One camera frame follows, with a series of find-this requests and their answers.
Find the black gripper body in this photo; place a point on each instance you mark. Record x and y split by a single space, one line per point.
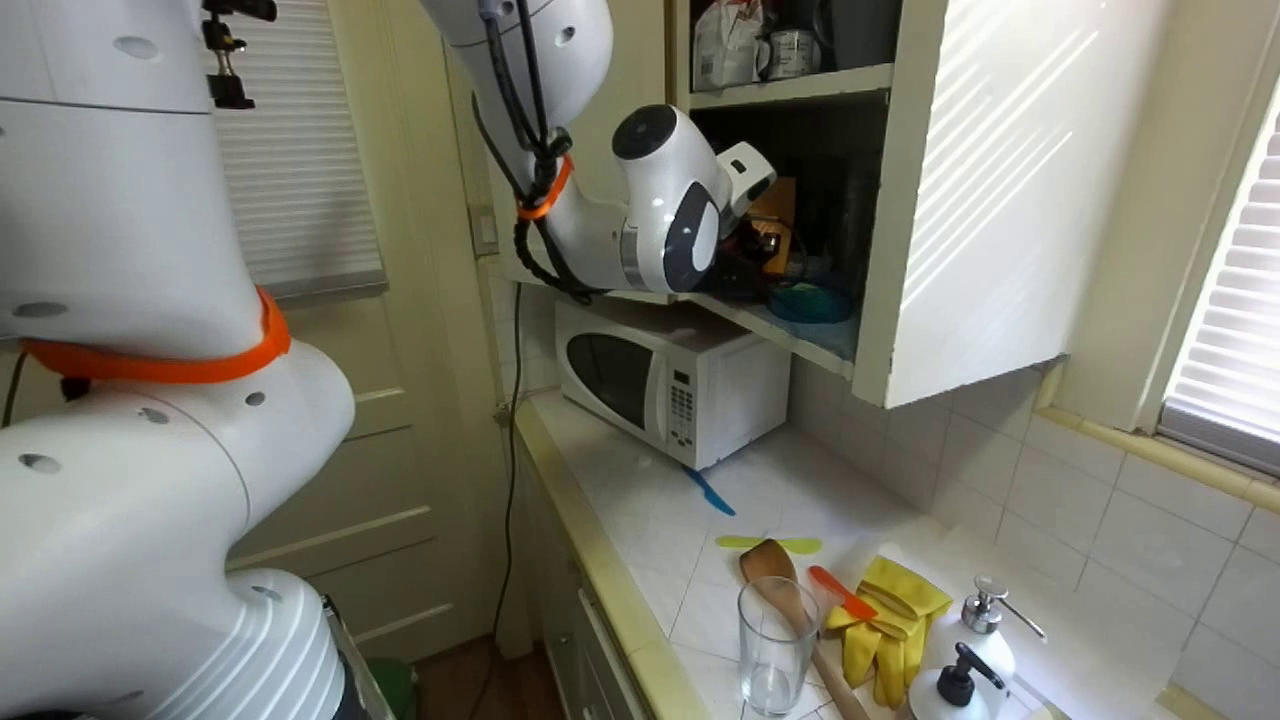
742 253

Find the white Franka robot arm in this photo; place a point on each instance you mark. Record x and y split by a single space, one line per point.
135 532

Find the cream cabinet door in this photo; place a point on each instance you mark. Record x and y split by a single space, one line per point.
640 54
1015 200

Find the cream lower cabinet drawers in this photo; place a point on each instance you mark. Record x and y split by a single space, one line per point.
583 653

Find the teal bowl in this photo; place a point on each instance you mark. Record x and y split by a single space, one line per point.
813 305

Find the white microwave oven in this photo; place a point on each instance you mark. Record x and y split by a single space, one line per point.
706 387

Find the white mug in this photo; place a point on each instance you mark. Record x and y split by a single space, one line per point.
799 54

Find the dark container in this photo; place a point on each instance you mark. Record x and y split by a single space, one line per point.
863 35

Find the blue plastic utensil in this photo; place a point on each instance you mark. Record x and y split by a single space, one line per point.
714 499

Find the yellow-green plastic utensil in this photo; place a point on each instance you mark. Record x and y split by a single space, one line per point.
802 544

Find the wooden spoon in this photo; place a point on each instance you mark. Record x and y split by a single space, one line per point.
770 568

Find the yellow sponge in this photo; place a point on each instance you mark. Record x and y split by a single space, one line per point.
910 586

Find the clear drinking glass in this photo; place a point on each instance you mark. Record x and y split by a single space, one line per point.
773 665

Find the yellow rubber gloves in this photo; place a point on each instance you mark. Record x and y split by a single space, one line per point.
894 644

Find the cream panel door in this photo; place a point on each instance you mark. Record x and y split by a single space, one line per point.
426 532

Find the white window blind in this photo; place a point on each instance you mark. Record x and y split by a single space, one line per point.
1240 332
320 174

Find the soap dispenser with silver pump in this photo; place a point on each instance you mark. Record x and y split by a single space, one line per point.
984 621

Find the soap dispenser with black pump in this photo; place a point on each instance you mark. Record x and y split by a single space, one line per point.
955 687

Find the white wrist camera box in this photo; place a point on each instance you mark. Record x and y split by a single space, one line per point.
747 171

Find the cream open wall cabinet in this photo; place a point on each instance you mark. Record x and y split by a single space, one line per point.
786 82

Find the wall switch plate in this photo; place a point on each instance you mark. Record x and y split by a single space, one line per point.
487 231

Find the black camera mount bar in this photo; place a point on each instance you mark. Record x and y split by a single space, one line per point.
226 87

